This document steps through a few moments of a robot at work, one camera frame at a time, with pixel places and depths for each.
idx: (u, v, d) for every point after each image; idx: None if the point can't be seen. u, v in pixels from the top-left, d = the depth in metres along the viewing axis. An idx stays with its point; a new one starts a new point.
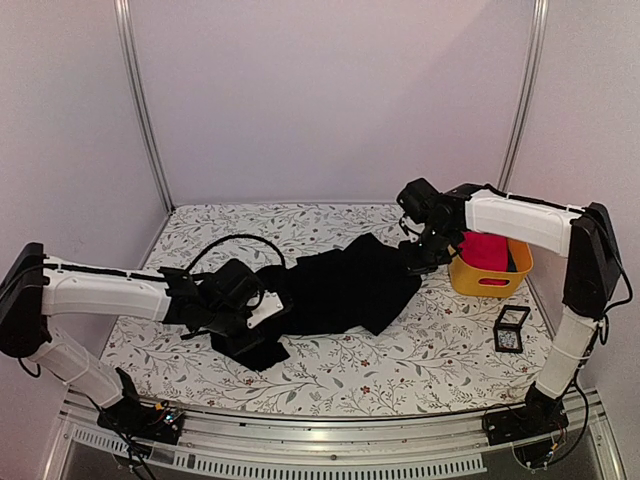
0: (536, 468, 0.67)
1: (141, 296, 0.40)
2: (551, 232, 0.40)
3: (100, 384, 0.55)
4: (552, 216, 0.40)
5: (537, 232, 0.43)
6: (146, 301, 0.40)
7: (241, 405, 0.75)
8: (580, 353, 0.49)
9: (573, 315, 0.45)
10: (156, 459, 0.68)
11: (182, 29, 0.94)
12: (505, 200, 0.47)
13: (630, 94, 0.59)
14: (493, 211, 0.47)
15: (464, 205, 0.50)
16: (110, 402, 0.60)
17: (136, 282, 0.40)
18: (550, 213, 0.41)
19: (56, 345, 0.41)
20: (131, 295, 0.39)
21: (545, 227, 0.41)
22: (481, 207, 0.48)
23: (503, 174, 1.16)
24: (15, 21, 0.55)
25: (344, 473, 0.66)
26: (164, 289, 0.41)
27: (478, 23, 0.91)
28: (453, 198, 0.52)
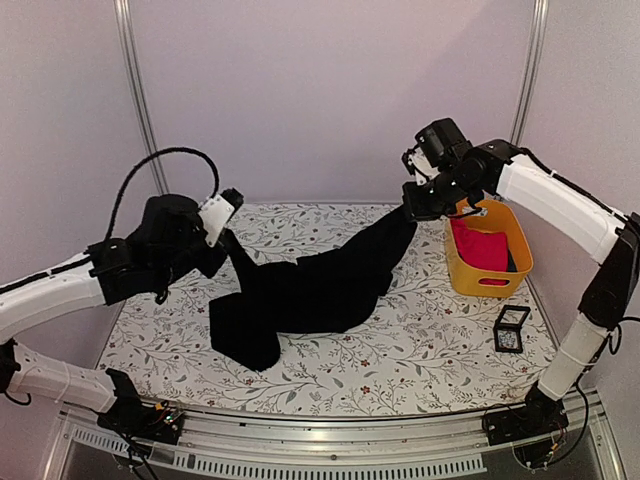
0: (536, 468, 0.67)
1: (67, 288, 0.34)
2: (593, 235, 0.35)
3: (92, 392, 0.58)
4: (596, 216, 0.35)
5: (574, 229, 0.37)
6: (73, 292, 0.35)
7: (241, 405, 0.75)
8: (587, 359, 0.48)
9: (588, 324, 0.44)
10: (157, 459, 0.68)
11: (182, 29, 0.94)
12: (548, 178, 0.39)
13: (629, 95, 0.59)
14: (531, 190, 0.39)
15: (503, 168, 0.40)
16: (106, 405, 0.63)
17: (58, 278, 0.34)
18: (599, 215, 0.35)
19: (28, 371, 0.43)
20: (60, 292, 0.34)
21: (586, 224, 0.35)
22: (520, 177, 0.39)
23: None
24: (17, 21, 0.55)
25: (345, 473, 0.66)
26: (88, 272, 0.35)
27: (478, 23, 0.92)
28: (492, 156, 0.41)
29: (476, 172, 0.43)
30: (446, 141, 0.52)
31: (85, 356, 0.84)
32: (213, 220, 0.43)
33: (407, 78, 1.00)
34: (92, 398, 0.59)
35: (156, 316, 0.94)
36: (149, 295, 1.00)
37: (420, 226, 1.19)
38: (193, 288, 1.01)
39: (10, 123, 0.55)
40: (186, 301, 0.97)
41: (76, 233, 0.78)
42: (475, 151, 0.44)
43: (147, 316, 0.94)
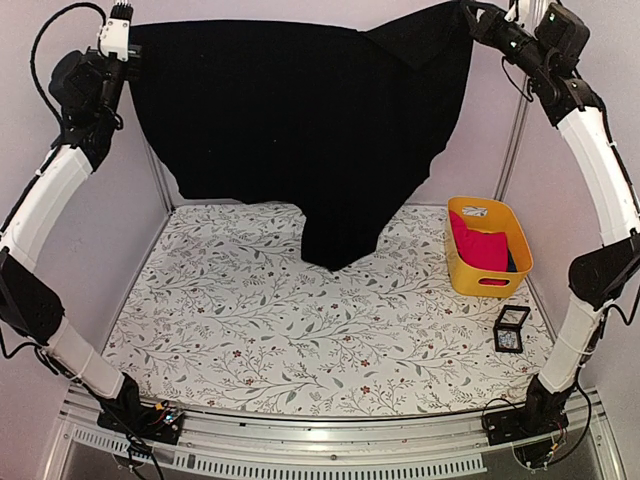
0: (536, 468, 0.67)
1: (65, 171, 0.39)
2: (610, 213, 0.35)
3: (104, 367, 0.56)
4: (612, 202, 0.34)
5: (601, 201, 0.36)
6: (68, 174, 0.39)
7: (241, 405, 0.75)
8: (582, 347, 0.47)
9: (577, 301, 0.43)
10: (155, 459, 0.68)
11: None
12: (605, 146, 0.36)
13: (630, 95, 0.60)
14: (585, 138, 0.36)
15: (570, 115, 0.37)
16: (116, 388, 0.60)
17: (50, 170, 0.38)
18: (611, 204, 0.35)
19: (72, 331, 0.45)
20: (60, 179, 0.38)
21: (607, 192, 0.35)
22: (580, 128, 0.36)
23: (502, 177, 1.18)
24: None
25: (344, 473, 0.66)
26: (75, 155, 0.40)
27: None
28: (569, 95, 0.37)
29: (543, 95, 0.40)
30: (576, 46, 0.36)
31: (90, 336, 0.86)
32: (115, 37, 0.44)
33: None
34: (104, 381, 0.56)
35: (155, 316, 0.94)
36: (149, 294, 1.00)
37: (420, 225, 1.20)
38: (193, 288, 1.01)
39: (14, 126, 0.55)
40: (186, 301, 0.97)
41: (76, 232, 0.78)
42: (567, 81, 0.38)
43: (147, 316, 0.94)
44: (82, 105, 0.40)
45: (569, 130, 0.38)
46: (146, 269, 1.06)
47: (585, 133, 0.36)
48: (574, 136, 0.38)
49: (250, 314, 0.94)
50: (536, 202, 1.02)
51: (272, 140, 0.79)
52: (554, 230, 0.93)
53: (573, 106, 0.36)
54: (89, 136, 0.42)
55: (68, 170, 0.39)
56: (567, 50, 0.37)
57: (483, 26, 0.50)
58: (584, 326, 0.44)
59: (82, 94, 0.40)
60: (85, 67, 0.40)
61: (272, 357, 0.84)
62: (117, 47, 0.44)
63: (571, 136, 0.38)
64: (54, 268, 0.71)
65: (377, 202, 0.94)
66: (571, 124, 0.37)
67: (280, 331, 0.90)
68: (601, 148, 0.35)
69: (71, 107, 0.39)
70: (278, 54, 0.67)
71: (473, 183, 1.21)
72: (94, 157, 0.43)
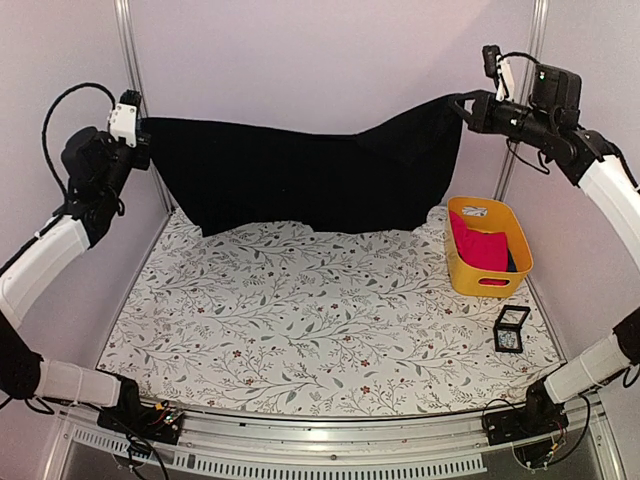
0: (536, 468, 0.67)
1: (64, 236, 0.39)
2: None
3: (99, 376, 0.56)
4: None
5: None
6: (66, 241, 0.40)
7: (241, 405, 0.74)
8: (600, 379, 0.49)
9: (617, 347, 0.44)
10: (156, 459, 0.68)
11: (184, 29, 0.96)
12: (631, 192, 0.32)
13: (628, 94, 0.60)
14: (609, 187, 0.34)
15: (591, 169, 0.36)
16: (114, 394, 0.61)
17: (49, 234, 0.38)
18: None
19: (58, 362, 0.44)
20: (60, 243, 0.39)
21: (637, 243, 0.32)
22: (608, 179, 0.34)
23: (502, 177, 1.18)
24: (23, 22, 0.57)
25: (344, 473, 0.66)
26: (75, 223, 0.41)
27: (477, 24, 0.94)
28: (584, 148, 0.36)
29: (561, 154, 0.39)
30: (574, 95, 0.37)
31: (89, 348, 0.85)
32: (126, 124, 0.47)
33: (405, 79, 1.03)
34: (104, 392, 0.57)
35: (155, 316, 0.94)
36: (149, 295, 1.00)
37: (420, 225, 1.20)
38: (193, 288, 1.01)
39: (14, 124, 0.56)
40: (186, 301, 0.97)
41: None
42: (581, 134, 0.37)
43: (147, 316, 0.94)
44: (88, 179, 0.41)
45: (598, 182, 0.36)
46: (146, 269, 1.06)
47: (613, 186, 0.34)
48: (600, 186, 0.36)
49: (250, 314, 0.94)
50: (536, 202, 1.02)
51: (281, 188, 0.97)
52: (553, 229, 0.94)
53: (592, 158, 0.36)
54: (91, 212, 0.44)
55: (68, 237, 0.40)
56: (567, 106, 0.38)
57: (478, 116, 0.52)
58: (613, 362, 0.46)
59: (92, 170, 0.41)
60: (97, 142, 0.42)
61: (272, 357, 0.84)
62: (126, 132, 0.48)
63: (599, 187, 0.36)
64: (45, 328, 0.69)
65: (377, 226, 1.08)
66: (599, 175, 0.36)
67: (280, 331, 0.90)
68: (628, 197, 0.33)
69: (80, 180, 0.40)
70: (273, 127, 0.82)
71: (473, 182, 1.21)
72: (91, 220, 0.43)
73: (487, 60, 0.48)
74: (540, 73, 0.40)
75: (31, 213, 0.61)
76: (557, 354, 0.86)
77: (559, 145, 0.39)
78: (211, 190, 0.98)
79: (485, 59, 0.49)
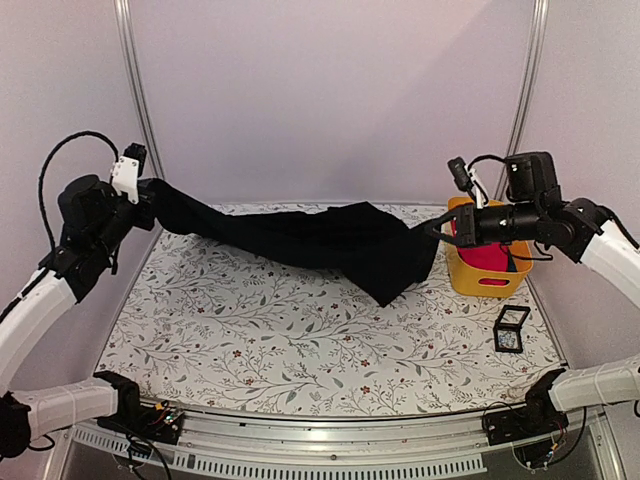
0: (536, 468, 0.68)
1: (48, 295, 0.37)
2: None
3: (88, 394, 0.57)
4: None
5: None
6: (49, 302, 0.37)
7: (241, 404, 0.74)
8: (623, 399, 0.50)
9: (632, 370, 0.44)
10: (156, 459, 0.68)
11: (185, 29, 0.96)
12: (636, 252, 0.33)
13: (627, 93, 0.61)
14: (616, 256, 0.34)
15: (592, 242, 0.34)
16: (113, 402, 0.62)
17: (31, 296, 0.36)
18: None
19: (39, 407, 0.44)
20: (43, 304, 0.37)
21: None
22: (608, 254, 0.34)
23: (502, 177, 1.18)
24: (23, 21, 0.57)
25: (344, 473, 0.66)
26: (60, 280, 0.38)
27: (477, 24, 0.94)
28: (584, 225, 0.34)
29: (563, 237, 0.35)
30: (551, 176, 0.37)
31: (86, 354, 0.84)
32: (125, 179, 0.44)
33: (405, 78, 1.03)
34: (100, 405, 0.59)
35: (155, 316, 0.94)
36: (149, 294, 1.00)
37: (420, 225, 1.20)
38: (193, 287, 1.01)
39: (17, 124, 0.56)
40: (186, 301, 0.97)
41: None
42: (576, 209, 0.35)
43: (147, 316, 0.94)
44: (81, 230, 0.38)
45: (596, 258, 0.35)
46: (146, 269, 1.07)
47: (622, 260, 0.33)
48: (603, 261, 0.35)
49: (250, 314, 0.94)
50: None
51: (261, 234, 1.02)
52: None
53: (591, 232, 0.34)
54: (75, 264, 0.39)
55: (53, 295, 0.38)
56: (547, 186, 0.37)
57: (464, 232, 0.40)
58: (635, 394, 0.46)
59: (85, 220, 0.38)
60: (97, 192, 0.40)
61: (272, 357, 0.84)
62: (129, 189, 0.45)
63: (599, 263, 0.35)
64: (41, 371, 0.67)
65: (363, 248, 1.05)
66: (595, 252, 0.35)
67: (280, 331, 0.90)
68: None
69: (73, 228, 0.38)
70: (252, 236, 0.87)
71: None
72: (75, 273, 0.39)
73: (460, 173, 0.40)
74: (513, 165, 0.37)
75: (32, 211, 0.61)
76: (557, 354, 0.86)
77: (558, 228, 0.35)
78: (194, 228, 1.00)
79: (456, 173, 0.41)
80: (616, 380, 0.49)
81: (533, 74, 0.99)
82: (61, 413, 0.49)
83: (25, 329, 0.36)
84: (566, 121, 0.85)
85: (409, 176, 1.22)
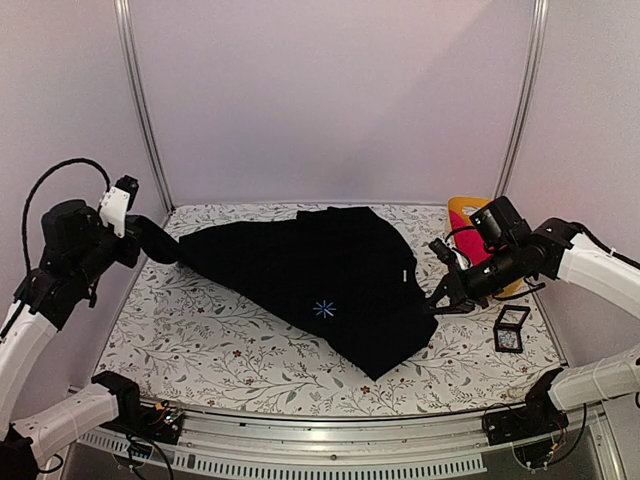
0: (536, 468, 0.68)
1: (26, 336, 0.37)
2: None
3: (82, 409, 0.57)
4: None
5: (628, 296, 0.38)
6: (29, 339, 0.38)
7: (241, 404, 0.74)
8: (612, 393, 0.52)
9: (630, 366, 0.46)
10: (156, 459, 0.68)
11: (185, 29, 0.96)
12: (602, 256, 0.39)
13: (627, 93, 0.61)
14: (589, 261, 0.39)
15: (564, 253, 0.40)
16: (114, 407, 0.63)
17: (10, 337, 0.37)
18: None
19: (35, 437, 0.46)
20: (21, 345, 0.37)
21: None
22: (582, 262, 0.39)
23: (502, 177, 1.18)
24: (23, 21, 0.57)
25: (345, 473, 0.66)
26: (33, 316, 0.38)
27: (477, 24, 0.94)
28: (552, 241, 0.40)
29: (539, 260, 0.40)
30: (509, 215, 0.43)
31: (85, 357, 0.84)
32: (114, 212, 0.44)
33: (405, 79, 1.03)
34: (101, 412, 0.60)
35: (155, 316, 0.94)
36: (149, 295, 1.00)
37: (420, 225, 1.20)
38: (193, 288, 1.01)
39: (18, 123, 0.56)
40: (186, 301, 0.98)
41: None
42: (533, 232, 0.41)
43: (147, 316, 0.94)
44: (59, 256, 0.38)
45: (573, 271, 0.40)
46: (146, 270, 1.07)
47: (596, 264, 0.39)
48: (579, 272, 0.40)
49: (250, 314, 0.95)
50: (536, 201, 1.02)
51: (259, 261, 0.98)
52: None
53: (562, 249, 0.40)
54: (51, 290, 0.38)
55: (31, 335, 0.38)
56: (511, 222, 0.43)
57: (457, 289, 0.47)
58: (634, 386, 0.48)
59: (65, 244, 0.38)
60: (82, 216, 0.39)
61: (272, 357, 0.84)
62: (115, 221, 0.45)
63: (577, 276, 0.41)
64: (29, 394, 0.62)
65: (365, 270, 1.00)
66: (571, 266, 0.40)
67: (280, 331, 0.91)
68: (608, 262, 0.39)
69: (52, 251, 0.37)
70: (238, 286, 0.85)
71: (472, 182, 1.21)
72: (50, 300, 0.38)
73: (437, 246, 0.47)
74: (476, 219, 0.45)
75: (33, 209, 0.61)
76: (557, 354, 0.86)
77: (528, 252, 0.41)
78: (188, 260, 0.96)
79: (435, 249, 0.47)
80: (614, 377, 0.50)
81: (533, 74, 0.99)
82: (58, 433, 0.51)
83: (5, 372, 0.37)
84: (566, 121, 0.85)
85: (409, 175, 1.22)
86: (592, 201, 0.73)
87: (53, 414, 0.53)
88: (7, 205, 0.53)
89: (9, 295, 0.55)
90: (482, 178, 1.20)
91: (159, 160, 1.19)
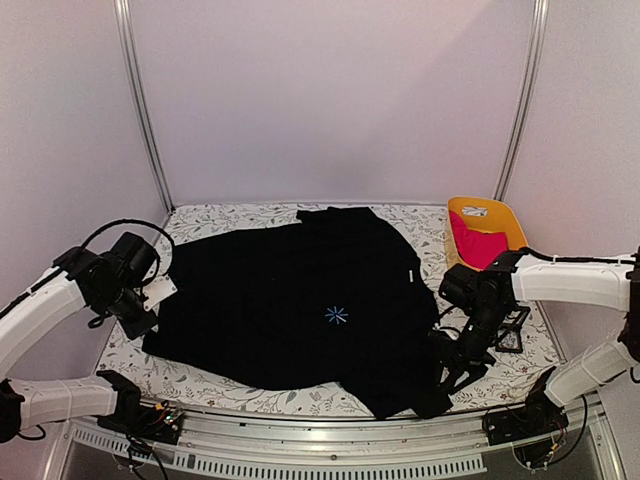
0: (536, 469, 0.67)
1: (52, 300, 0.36)
2: (609, 290, 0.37)
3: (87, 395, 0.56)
4: (605, 273, 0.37)
5: (595, 293, 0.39)
6: (56, 303, 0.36)
7: (241, 405, 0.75)
8: (606, 379, 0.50)
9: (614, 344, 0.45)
10: (155, 459, 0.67)
11: (184, 29, 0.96)
12: (549, 264, 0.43)
13: (627, 92, 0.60)
14: (544, 278, 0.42)
15: (510, 278, 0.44)
16: (111, 402, 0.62)
17: (40, 293, 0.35)
18: (600, 270, 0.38)
19: (32, 399, 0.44)
20: (43, 308, 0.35)
21: (598, 283, 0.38)
22: (529, 280, 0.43)
23: (502, 176, 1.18)
24: (21, 20, 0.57)
25: (345, 473, 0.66)
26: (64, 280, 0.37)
27: (478, 23, 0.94)
28: (496, 271, 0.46)
29: (493, 291, 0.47)
30: (461, 275, 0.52)
31: (85, 357, 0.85)
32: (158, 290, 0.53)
33: (405, 78, 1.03)
34: (99, 403, 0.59)
35: None
36: None
37: (420, 225, 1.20)
38: None
39: (18, 124, 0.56)
40: None
41: (76, 233, 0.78)
42: (483, 273, 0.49)
43: None
44: (119, 260, 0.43)
45: (532, 289, 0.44)
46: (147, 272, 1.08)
47: (545, 276, 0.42)
48: (539, 287, 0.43)
49: None
50: (535, 201, 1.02)
51: (259, 291, 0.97)
52: (549, 228, 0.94)
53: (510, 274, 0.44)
54: (91, 268, 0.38)
55: (59, 299, 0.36)
56: (466, 278, 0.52)
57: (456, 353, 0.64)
58: (624, 368, 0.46)
59: (128, 255, 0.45)
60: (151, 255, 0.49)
61: None
62: (153, 296, 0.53)
63: (538, 291, 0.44)
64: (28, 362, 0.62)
65: (369, 289, 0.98)
66: (525, 286, 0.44)
67: None
68: (551, 268, 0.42)
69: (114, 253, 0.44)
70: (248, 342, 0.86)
71: (472, 181, 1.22)
72: (86, 276, 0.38)
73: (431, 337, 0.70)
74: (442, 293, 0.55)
75: (33, 210, 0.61)
76: (557, 354, 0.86)
77: (485, 289, 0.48)
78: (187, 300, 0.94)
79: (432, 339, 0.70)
80: (602, 358, 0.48)
81: (534, 74, 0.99)
82: (47, 406, 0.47)
83: (26, 327, 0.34)
84: (567, 120, 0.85)
85: (409, 175, 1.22)
86: (592, 202, 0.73)
87: (58, 386, 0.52)
88: (8, 204, 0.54)
89: (10, 293, 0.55)
90: (482, 178, 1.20)
91: (159, 161, 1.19)
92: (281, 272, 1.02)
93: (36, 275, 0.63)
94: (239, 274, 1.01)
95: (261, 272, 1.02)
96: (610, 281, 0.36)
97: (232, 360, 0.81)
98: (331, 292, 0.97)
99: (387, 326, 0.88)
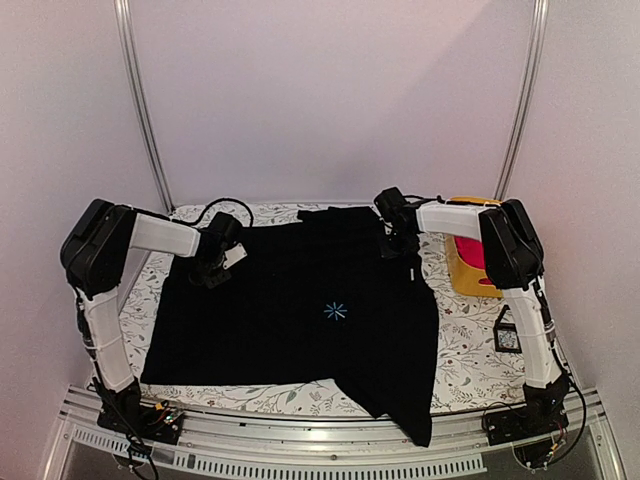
0: (536, 469, 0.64)
1: (179, 232, 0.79)
2: (466, 219, 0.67)
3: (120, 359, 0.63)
4: (470, 211, 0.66)
5: (463, 223, 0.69)
6: (178, 236, 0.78)
7: (241, 405, 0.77)
8: (539, 328, 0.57)
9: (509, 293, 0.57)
10: (155, 459, 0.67)
11: (184, 31, 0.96)
12: (444, 205, 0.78)
13: (628, 93, 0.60)
14: (435, 214, 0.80)
15: (417, 212, 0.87)
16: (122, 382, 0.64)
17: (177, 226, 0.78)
18: (469, 209, 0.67)
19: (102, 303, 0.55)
20: (173, 233, 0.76)
21: (465, 218, 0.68)
22: (428, 213, 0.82)
23: (502, 177, 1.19)
24: (19, 21, 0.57)
25: (345, 473, 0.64)
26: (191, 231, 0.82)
27: (478, 23, 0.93)
28: (410, 209, 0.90)
29: (403, 222, 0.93)
30: (394, 196, 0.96)
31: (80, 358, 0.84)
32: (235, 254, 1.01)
33: (405, 79, 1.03)
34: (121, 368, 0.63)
35: (155, 316, 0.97)
36: (149, 296, 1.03)
37: None
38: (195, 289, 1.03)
39: (19, 125, 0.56)
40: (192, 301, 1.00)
41: None
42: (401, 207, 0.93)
43: (147, 316, 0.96)
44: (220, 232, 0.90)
45: (427, 220, 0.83)
46: (146, 270, 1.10)
47: (432, 213, 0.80)
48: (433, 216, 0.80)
49: None
50: (535, 201, 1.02)
51: (257, 293, 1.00)
52: (549, 228, 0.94)
53: (418, 209, 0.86)
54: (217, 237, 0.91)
55: (179, 232, 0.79)
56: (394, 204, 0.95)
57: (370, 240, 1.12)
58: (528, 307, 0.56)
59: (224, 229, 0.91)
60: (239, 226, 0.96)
61: None
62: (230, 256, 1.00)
63: (434, 222, 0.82)
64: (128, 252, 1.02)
65: (368, 288, 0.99)
66: (425, 218, 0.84)
67: None
68: (444, 209, 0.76)
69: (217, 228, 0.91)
70: (249, 342, 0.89)
71: (471, 182, 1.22)
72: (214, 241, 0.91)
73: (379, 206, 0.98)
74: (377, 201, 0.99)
75: (34, 210, 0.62)
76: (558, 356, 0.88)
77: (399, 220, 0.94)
78: (190, 302, 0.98)
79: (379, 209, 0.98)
80: (528, 311, 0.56)
81: (534, 75, 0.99)
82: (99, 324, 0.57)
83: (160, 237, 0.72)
84: (567, 120, 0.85)
85: (408, 175, 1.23)
86: (592, 201, 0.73)
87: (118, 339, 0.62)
88: (10, 204, 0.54)
89: (10, 295, 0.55)
90: (481, 178, 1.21)
91: (159, 161, 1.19)
92: (282, 272, 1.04)
93: (35, 275, 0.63)
94: (240, 277, 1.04)
95: (261, 273, 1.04)
96: (469, 215, 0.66)
97: (236, 365, 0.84)
98: (330, 289, 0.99)
99: (386, 327, 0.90)
